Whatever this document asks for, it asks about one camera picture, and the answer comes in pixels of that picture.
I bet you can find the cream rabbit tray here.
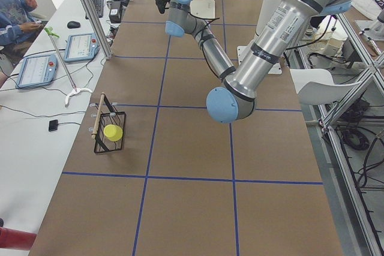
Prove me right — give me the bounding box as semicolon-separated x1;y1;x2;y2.
190;0;215;19

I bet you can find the white plastic chair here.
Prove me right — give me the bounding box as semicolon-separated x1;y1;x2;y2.
290;68;362;105

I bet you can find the black computer mouse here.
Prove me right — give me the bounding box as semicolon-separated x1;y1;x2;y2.
67;20;81;29

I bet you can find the wooden rack handle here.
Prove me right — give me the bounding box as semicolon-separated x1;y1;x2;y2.
91;92;105;140

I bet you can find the yellow cup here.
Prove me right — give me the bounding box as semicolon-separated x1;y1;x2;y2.
103;124;123;142

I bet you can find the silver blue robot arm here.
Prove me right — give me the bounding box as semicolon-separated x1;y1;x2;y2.
165;0;352;124

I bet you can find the black wire cup rack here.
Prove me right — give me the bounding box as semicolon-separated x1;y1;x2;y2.
91;104;127;154

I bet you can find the person in blue sweater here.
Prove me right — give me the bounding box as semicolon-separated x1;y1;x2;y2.
0;0;49;86

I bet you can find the black keyboard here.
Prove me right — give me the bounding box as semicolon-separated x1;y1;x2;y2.
91;0;104;18

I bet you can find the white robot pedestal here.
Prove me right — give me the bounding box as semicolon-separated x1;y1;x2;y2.
236;0;293;75

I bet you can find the small black puck device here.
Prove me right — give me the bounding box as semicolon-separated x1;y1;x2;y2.
48;119;59;132

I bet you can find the red cylinder object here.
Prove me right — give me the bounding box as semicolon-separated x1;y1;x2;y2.
0;227;37;251

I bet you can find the teach pendant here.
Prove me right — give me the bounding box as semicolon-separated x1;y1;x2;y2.
64;33;100;63
15;54;58;89

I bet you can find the aluminium frame post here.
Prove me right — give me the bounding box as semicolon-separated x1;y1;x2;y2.
80;0;112;60

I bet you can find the white green reacher stick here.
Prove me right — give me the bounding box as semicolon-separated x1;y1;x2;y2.
44;26;93;107

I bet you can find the near teach pendant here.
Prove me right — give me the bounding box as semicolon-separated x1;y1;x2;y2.
15;54;58;89

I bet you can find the black power adapter box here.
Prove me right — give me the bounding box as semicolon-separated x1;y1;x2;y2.
109;1;122;23

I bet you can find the far teach pendant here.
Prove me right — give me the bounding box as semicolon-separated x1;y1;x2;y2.
64;33;100;63

